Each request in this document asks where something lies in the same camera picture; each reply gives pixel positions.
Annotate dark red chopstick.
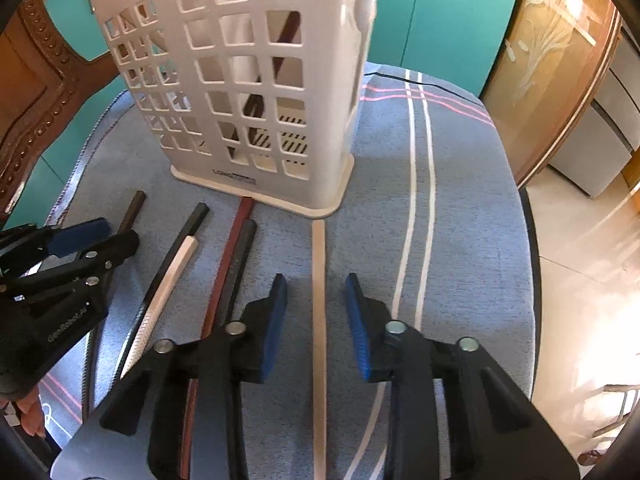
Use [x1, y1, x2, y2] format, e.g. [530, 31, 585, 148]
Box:
[179, 197, 254, 479]

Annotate blue striped cloth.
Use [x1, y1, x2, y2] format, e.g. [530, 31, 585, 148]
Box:
[49, 66, 535, 479]

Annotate cream chopstick alone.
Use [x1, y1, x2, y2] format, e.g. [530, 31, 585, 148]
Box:
[311, 220, 328, 480]

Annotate wooden glass sliding door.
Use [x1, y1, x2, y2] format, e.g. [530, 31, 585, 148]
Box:
[480, 0, 622, 185]

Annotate teal lower kitchen cabinets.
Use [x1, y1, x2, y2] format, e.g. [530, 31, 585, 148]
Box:
[1, 0, 516, 226]

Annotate carved wooden chair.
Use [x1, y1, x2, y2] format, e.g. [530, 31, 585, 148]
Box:
[1, 0, 118, 221]

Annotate white plastic utensil basket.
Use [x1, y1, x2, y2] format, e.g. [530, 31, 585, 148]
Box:
[89, 0, 376, 219]

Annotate white chopstick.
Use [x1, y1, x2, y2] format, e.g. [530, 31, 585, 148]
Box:
[116, 235, 198, 379]

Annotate silver refrigerator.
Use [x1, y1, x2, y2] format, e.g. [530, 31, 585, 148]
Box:
[550, 27, 640, 197]

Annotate black chopstick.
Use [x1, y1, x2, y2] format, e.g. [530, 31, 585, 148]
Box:
[214, 218, 257, 479]
[111, 203, 209, 388]

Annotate dark brown chopstick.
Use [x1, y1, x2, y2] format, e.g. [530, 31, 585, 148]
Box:
[81, 190, 146, 422]

